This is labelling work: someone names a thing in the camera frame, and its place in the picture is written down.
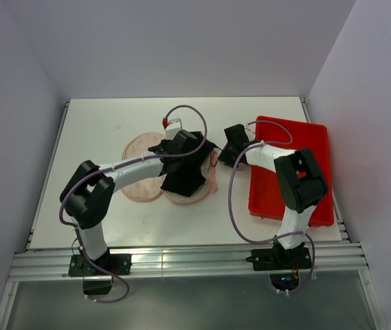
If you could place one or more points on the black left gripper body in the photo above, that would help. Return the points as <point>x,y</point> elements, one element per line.
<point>164,142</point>

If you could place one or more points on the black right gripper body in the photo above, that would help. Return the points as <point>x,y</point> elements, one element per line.
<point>227,155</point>

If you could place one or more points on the black bra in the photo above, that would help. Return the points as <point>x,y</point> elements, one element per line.
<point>188,178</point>

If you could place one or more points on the pink mesh laundry bag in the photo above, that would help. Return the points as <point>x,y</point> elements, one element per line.
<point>149,190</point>

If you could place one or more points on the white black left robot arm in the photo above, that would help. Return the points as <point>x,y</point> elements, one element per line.
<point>85,200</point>

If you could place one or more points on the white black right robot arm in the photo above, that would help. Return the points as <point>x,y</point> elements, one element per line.
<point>300,179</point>

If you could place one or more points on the red plastic tray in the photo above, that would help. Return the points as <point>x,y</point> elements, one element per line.
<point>264,196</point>

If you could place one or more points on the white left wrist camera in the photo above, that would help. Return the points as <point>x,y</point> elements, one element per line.
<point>171,127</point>

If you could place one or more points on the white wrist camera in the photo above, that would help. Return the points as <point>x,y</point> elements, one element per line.
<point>249,131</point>
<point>171,127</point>

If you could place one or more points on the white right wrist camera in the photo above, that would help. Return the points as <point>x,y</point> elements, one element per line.
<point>249,131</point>

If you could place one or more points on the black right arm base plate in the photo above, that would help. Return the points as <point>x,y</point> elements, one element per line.
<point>277,258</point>

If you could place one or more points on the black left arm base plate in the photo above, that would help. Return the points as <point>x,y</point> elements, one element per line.
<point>99,281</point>

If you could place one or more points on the aluminium rail frame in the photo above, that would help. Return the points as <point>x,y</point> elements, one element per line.
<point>188,263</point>

